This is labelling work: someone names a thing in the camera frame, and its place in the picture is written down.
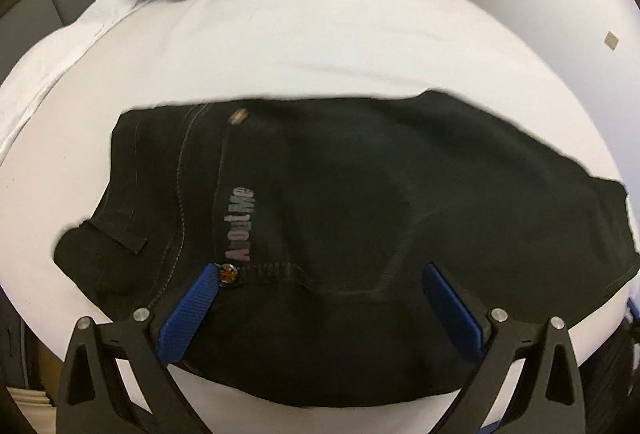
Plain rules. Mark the white bed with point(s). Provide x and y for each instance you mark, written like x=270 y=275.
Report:
x=310 y=49

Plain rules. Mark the black pants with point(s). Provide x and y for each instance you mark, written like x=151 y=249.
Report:
x=360 y=194

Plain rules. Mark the wall switch plate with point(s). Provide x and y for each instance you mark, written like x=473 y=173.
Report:
x=610 y=40

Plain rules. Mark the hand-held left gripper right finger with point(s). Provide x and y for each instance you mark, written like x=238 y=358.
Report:
x=452 y=309

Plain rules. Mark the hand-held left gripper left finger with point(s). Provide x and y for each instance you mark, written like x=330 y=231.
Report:
x=186 y=314

